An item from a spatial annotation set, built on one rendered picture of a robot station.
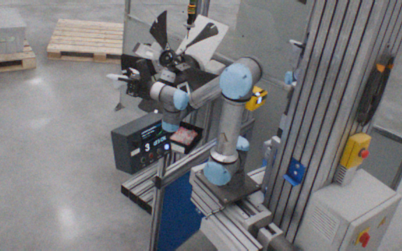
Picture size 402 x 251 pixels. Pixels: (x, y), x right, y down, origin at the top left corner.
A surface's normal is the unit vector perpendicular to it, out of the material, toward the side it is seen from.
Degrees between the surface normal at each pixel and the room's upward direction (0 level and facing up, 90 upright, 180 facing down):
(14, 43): 95
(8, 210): 0
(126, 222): 0
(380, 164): 90
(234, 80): 82
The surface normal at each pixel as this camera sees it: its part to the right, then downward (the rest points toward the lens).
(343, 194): 0.14, -0.87
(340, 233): -0.79, 0.18
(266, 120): -0.62, 0.29
